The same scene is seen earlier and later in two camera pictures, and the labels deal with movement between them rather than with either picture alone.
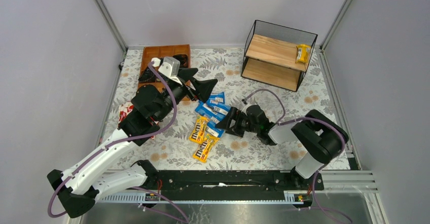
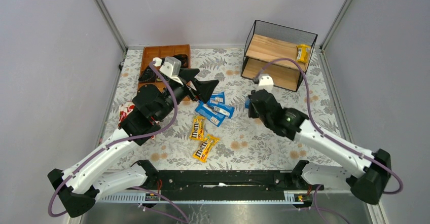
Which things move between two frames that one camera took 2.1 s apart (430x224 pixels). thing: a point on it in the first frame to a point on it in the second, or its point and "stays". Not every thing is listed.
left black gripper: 192,89 stays
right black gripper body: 238,121 to 254,104
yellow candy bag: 303,52 stays
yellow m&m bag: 201,154 stays
